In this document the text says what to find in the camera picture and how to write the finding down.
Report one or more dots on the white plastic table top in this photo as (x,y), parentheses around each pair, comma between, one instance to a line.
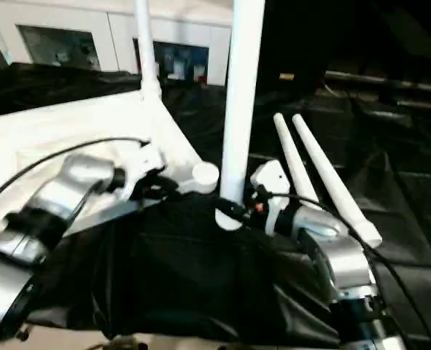
(73,120)

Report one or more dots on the white plastic table leg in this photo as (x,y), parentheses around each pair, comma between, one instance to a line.
(242,91)
(146,43)
(291,153)
(328,171)

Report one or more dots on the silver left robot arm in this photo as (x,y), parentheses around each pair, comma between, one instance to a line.
(54,197)

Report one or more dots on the white blue carton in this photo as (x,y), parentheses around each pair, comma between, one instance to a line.
(178,67)

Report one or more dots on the small tan label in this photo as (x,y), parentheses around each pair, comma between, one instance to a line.
(286,76)

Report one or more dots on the black left robot foot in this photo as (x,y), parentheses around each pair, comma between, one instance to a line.
(125,344)

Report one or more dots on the white glass-door cabinet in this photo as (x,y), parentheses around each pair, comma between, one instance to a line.
(113,22)

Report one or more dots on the black metal rod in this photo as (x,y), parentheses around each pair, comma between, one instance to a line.
(383,82)

